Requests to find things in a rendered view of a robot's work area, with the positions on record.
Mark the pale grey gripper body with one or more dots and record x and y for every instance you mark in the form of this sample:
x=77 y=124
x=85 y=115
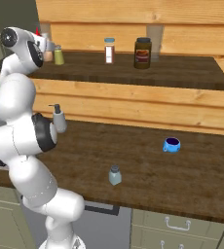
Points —
x=48 y=44

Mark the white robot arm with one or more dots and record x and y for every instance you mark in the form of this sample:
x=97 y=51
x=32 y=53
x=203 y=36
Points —
x=23 y=107

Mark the yellow-green shaker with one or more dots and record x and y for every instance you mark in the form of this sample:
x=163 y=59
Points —
x=59 y=56

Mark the red pointed bottle cap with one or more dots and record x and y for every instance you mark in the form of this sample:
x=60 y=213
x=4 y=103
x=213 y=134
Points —
x=37 y=31

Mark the dark green cabinet door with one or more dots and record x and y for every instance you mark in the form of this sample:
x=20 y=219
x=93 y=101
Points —
x=13 y=13

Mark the blue-capped condiment bottle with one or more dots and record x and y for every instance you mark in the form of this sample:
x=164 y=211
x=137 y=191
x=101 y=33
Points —
x=109 y=52

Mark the dark wooden cabinet shelf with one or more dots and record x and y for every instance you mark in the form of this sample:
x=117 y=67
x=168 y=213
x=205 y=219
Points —
x=149 y=73

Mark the grey shaker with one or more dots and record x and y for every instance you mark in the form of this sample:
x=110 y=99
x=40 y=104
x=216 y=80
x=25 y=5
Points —
x=115 y=177

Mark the peach round jar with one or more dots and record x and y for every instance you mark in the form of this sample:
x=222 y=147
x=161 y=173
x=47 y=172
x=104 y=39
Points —
x=48 y=56

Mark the grey soap dispenser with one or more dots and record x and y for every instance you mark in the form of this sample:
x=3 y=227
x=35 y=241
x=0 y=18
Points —
x=60 y=120

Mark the dark brown jar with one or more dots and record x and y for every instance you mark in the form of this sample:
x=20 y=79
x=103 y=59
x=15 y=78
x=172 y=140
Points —
x=142 y=55

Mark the blue mug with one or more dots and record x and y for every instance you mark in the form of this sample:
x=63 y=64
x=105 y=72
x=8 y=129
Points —
x=172 y=146

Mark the pale green cupboard door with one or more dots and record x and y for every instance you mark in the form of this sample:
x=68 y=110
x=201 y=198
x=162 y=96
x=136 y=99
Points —
x=3 y=220

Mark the grey dishwasher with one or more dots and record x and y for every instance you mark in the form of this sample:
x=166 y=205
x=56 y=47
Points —
x=107 y=231

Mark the pale green drawer front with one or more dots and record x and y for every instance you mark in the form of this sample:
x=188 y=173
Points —
x=198 y=223
x=146 y=241

